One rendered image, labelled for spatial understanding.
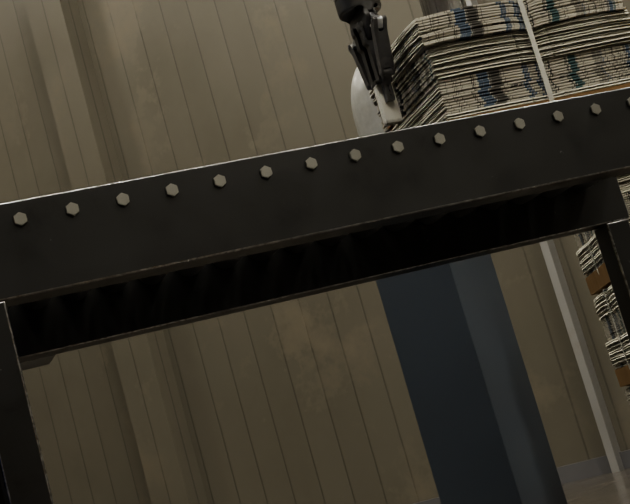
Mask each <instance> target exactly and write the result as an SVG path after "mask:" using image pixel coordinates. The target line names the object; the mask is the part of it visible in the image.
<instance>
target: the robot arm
mask: <svg viewBox="0 0 630 504"><path fill-rule="evenodd" d="M333 1H334V3H335V6H336V10H337V13H338V16H339V19H340V20H341V21H343V22H347V23H348V24H349V25H350V32H351V36H352V38H353V43H352V44H350V45H348V50H349V52H350V53H351V55H352V56H353V58H354V60H355V63H356V65H357V68H356V70H355V73H354V76H353V79H352V84H351V107H352V112H353V117H354V121H355V125H356V129H357V132H358V135H359V137H362V136H368V135H373V134H379V133H383V132H384V131H383V130H384V129H382V127H383V126H382V124H381V122H382V120H383V123H384V126H391V125H396V124H400V123H401V122H402V121H403V118H402V115H401V112H400V108H399V105H398V102H397V98H396V95H395V92H394V88H393V85H392V83H391V82H392V75H394V74H395V67H394V62H393V57H392V51H391V46H390V41H389V36H388V30H387V17H386V15H382V16H378V14H377V12H379V10H380V9H381V2H380V0H333ZM419 2H420V6H421V9H422V12H423V16H428V15H432V14H436V13H439V12H443V11H447V10H451V9H456V8H460V7H466V6H467V4H466V1H465V0H419ZM370 90H374V93H375V96H376V100H377V103H378V106H379V110H380V113H381V116H380V117H379V116H378V115H379V114H378V115H377V112H378V111H377V107H378V106H375V105H374V103H373V98H372V99H371V97H370V96H371V95H372V94H371V95H370ZM381 117H382V119H381Z"/></svg>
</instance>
